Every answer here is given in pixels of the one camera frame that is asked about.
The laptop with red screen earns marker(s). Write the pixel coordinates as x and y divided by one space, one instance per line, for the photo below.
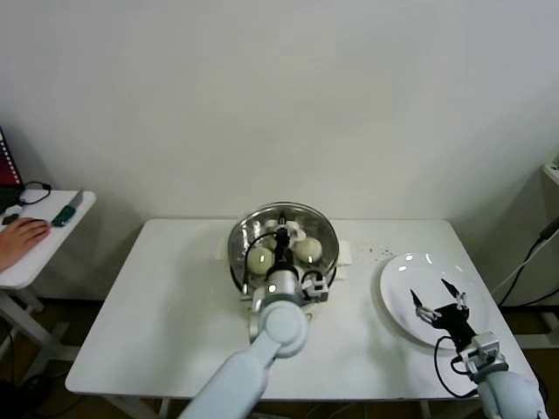
6 170

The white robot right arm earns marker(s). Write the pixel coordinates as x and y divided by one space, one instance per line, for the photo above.
511 397

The small black gadget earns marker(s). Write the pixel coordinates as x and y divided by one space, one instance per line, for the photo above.
9 219

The white shelf edge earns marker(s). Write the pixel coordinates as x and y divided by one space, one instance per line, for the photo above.
552 174

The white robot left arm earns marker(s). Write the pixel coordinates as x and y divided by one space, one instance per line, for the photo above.
279 327

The perforated steel steamer basket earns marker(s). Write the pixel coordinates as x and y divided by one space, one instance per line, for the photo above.
329 262

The white round plate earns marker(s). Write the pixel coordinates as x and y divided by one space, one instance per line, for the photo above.
402 279

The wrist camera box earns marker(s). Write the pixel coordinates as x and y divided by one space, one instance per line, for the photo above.
485 353
316 288

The white electric cooker pot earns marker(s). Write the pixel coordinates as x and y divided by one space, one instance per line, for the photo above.
345 255

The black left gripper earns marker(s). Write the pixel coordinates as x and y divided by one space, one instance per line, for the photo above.
284 257

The round glass pot lid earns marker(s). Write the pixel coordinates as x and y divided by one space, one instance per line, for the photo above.
316 222

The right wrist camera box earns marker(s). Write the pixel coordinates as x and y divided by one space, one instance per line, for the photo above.
485 353

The white side table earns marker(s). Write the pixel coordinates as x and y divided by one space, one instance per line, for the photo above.
65 244

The person's bare hand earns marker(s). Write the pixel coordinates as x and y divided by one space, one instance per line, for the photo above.
17 242

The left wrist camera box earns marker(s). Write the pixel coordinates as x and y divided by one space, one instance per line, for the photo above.
316 288

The black computer mouse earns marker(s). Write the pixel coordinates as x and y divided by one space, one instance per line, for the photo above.
38 220

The scattered dark crumbs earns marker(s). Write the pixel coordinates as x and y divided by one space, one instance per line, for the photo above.
380 252

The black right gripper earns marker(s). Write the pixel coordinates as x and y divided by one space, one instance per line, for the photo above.
452 325

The white stand base frame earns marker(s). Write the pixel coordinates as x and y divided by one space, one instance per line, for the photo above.
535 339

